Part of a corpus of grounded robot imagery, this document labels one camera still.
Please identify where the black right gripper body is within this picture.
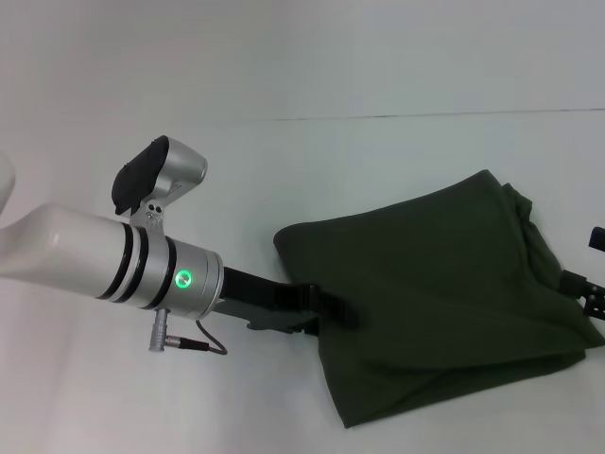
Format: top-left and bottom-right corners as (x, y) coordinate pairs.
(583, 280), (605, 323)

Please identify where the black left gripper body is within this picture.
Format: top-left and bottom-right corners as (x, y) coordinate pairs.
(214, 266), (323, 338)

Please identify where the dark green t-shirt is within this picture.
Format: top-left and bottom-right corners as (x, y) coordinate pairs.
(272, 168), (605, 418)

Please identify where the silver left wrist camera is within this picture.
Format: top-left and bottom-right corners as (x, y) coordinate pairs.
(112, 134), (209, 234)

